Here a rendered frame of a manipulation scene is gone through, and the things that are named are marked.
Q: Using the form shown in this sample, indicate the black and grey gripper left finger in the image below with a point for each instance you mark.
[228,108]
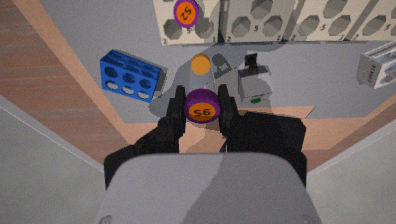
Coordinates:
[162,139]

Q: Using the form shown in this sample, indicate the blue tube rack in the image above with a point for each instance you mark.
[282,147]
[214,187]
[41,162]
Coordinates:
[140,84]

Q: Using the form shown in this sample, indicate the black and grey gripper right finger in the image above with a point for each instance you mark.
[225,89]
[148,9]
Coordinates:
[241,137]

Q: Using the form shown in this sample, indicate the beige bucket adapter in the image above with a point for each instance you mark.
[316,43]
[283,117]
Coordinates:
[342,14]
[205,31]
[276,13]
[382,26]

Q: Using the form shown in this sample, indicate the white tube rack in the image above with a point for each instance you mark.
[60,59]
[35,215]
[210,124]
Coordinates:
[371,71]

